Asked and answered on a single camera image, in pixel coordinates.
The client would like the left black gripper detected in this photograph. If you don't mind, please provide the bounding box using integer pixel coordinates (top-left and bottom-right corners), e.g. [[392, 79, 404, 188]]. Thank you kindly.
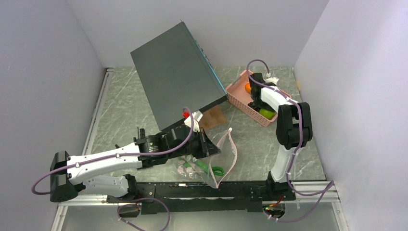
[[169, 127, 221, 159]]

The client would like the long green chili pepper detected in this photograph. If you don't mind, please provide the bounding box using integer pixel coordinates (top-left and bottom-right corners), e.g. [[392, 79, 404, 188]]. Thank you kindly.
[[183, 157, 225, 177]]

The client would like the clear zip top bag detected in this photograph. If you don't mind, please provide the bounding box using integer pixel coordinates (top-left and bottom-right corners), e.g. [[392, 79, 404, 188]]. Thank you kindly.
[[176, 127, 238, 189]]

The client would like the green apple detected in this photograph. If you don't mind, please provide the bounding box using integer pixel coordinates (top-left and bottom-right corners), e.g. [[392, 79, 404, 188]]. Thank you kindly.
[[259, 109, 277, 120]]

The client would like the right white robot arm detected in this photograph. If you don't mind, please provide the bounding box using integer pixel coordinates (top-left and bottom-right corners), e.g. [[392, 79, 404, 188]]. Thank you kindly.
[[249, 73, 313, 200]]

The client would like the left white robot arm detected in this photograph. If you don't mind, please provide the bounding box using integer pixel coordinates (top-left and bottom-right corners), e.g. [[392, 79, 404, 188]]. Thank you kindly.
[[50, 125, 221, 202]]

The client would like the wooden base board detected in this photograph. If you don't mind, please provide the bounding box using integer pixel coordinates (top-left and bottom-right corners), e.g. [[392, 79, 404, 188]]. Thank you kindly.
[[199, 105, 227, 130]]

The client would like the pink perforated plastic basket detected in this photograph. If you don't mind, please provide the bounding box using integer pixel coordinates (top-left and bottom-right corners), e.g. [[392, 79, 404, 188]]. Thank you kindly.
[[226, 70, 278, 127]]

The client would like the black grape bunch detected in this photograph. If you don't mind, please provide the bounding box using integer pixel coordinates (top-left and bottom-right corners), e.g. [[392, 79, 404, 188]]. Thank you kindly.
[[248, 102, 259, 111]]

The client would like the dark tilted monitor panel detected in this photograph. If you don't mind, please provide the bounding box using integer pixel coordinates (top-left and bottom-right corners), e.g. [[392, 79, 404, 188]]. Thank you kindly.
[[130, 22, 228, 131]]

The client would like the orange green mango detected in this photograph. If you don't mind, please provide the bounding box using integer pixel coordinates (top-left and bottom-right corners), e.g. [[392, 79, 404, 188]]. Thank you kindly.
[[244, 83, 251, 94]]

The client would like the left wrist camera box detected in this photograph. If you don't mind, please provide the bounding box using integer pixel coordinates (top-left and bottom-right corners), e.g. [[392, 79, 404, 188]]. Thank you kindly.
[[183, 110, 203, 131]]

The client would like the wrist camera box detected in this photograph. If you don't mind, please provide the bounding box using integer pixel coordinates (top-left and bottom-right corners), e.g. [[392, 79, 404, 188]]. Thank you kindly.
[[264, 73, 279, 86], [183, 110, 203, 131]]

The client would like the black front rail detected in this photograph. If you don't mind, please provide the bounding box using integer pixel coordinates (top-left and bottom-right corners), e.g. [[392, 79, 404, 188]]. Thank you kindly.
[[105, 180, 288, 215]]

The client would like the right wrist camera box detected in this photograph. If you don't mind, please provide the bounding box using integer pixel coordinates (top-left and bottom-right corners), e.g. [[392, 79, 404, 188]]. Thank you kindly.
[[264, 73, 279, 86]]

